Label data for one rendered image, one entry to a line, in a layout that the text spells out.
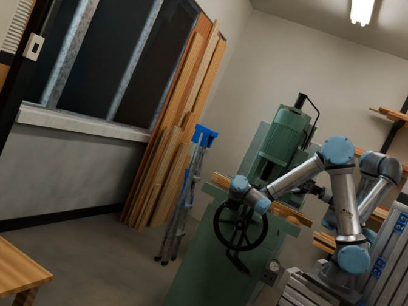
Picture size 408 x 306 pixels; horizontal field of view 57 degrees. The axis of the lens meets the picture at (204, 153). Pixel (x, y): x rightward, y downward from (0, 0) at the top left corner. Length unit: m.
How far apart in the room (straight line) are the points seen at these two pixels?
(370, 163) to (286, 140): 0.46
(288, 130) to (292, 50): 2.66
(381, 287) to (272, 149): 0.90
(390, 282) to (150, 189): 2.32
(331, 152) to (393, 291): 0.69
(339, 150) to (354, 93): 3.13
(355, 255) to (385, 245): 0.40
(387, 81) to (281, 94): 1.16
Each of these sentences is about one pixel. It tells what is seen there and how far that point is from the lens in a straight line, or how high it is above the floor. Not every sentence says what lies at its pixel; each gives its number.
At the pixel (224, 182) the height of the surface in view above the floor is 0.92.
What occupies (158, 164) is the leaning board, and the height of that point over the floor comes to 0.66.
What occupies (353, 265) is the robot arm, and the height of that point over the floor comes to 0.97.
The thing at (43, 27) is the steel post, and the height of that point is 1.32.
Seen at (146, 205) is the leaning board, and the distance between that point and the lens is 3.62.
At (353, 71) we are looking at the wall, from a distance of 4.71.
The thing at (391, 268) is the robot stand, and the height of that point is 0.98.
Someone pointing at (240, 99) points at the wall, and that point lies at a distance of 4.77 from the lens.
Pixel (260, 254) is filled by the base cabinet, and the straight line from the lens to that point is 2.22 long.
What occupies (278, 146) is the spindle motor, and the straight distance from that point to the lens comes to 2.22.
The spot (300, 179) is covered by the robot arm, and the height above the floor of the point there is 1.17.
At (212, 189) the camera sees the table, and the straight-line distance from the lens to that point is 2.19.
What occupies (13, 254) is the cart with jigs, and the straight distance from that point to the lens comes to 1.53.
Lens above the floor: 1.25
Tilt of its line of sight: 5 degrees down
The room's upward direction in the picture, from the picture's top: 24 degrees clockwise
